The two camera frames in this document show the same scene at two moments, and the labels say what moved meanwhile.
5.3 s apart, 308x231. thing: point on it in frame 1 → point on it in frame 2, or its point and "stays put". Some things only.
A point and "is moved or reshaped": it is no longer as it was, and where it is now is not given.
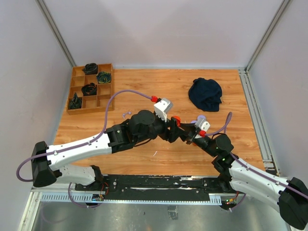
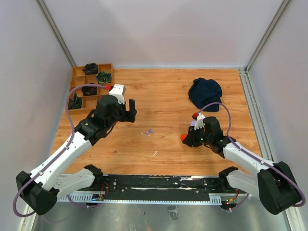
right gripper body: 191,137 stays put
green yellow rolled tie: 103,77 stays put
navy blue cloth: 206,94 stays put
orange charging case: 178,120 is moved or reshaped
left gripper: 172,134 → 128,116
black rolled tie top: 90,69 stays put
